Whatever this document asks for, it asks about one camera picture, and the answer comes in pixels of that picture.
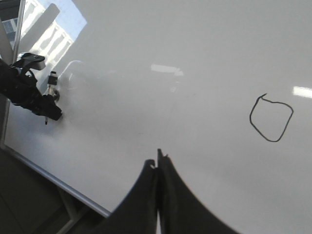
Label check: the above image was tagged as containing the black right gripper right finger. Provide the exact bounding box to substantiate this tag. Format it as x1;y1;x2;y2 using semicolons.
157;149;237;234

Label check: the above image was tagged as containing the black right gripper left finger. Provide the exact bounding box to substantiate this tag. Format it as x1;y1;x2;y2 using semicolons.
91;159;158;234

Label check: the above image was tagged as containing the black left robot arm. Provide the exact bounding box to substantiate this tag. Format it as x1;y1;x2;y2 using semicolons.
0;60;157;234

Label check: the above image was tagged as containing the black marker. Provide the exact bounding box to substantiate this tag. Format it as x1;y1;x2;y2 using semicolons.
44;71;59;125

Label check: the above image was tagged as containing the whiteboard stand frame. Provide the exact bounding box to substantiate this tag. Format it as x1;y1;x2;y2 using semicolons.
56;188;90;234

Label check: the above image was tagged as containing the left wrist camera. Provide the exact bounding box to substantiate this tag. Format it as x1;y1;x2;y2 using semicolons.
12;53;46;71

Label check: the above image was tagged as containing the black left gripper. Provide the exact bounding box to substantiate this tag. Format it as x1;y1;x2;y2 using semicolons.
30;95;62;120

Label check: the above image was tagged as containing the white whiteboard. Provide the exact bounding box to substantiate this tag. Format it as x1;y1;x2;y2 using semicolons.
2;0;312;234

